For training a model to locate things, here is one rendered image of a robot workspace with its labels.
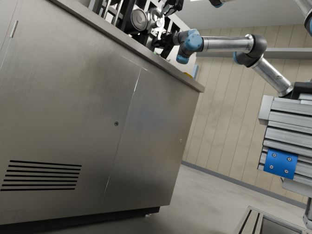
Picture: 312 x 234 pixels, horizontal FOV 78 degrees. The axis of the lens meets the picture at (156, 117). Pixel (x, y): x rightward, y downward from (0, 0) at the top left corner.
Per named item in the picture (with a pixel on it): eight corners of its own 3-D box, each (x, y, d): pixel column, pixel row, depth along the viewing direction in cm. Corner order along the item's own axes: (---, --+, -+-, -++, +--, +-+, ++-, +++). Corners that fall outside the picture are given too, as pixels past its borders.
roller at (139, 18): (130, 22, 116) (135, 3, 116) (108, 30, 134) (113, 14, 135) (144, 33, 124) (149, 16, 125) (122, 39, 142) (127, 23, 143)
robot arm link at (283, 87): (307, 109, 115) (240, 48, 109) (286, 110, 130) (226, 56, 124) (318, 94, 116) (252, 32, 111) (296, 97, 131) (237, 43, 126)
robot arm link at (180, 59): (178, 55, 104) (184, 36, 105) (173, 62, 115) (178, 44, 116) (191, 60, 105) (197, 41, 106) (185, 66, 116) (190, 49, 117)
